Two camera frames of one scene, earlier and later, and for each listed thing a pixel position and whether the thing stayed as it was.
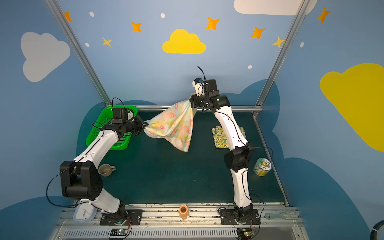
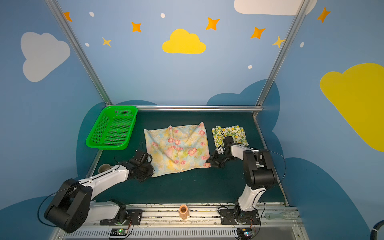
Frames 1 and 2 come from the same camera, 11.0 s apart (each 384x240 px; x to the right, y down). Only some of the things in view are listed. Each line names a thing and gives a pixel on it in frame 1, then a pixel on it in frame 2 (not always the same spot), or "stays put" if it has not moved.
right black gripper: (194, 100) -> (216, 160)
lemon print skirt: (220, 139) stays put
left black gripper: (139, 125) -> (144, 170)
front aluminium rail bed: (182, 222) stays put
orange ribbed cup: (184, 212) stays put
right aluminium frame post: (300, 15) stays put
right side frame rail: (266, 148) stays put
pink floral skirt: (174, 124) -> (179, 149)
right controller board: (244, 233) stays put
